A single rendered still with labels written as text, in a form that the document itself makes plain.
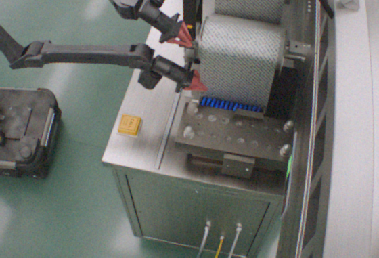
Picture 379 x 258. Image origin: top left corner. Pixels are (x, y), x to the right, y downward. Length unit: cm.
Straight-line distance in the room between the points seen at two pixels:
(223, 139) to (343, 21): 67
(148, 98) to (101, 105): 116
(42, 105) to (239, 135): 146
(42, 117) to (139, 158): 112
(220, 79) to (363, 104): 73
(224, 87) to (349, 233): 91
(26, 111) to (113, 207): 74
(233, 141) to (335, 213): 81
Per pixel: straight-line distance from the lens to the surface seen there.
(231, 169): 153
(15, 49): 160
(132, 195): 183
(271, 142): 150
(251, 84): 149
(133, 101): 174
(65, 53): 152
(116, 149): 164
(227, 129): 151
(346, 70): 90
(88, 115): 285
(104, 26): 334
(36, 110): 266
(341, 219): 73
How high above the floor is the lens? 230
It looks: 56 degrees down
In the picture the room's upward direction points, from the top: straight up
